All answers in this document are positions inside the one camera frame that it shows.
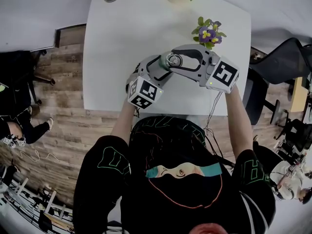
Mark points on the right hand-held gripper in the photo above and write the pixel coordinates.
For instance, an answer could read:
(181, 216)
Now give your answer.
(221, 75)

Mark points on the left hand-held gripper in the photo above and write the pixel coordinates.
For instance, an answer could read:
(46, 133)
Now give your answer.
(143, 92)

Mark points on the green metal bottle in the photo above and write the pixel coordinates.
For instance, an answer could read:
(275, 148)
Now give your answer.
(162, 63)

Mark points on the small metal cup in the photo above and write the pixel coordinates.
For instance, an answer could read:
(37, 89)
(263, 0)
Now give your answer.
(173, 60)

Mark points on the person's left forearm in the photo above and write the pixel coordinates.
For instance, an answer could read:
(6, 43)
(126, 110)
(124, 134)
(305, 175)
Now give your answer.
(124, 123)

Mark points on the person's right forearm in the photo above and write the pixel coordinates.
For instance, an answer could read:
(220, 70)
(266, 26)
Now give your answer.
(237, 121)

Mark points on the person's left hand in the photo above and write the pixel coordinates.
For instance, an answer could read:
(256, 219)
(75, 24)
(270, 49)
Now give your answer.
(130, 84)

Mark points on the purple pansy flower plant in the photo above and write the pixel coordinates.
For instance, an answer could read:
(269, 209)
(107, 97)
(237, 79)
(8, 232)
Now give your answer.
(207, 34)

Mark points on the black mesh office chair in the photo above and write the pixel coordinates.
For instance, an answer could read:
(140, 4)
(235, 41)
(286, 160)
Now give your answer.
(280, 62)

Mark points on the yellow wooden desk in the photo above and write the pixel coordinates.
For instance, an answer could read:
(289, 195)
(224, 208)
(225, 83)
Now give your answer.
(299, 94)

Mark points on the person's black printed t-shirt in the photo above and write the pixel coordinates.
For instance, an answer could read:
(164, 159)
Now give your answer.
(185, 191)

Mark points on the person's head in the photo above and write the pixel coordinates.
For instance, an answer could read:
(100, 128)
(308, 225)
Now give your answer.
(209, 228)

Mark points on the white frame work table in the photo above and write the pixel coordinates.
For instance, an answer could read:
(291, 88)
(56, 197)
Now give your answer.
(52, 201)

